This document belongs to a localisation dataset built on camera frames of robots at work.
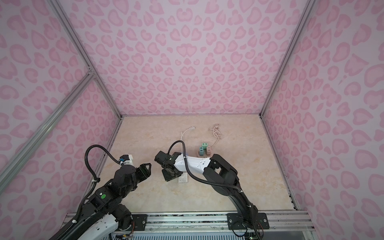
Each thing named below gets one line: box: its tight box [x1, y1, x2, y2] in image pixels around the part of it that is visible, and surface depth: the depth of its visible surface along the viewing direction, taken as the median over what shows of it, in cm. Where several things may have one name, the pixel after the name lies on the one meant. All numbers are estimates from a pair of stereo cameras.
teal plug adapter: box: [199, 146, 204, 156], surface depth 94 cm
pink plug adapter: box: [206, 146, 211, 156], surface depth 95 cm
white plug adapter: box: [178, 173, 188, 184], surface depth 86 cm
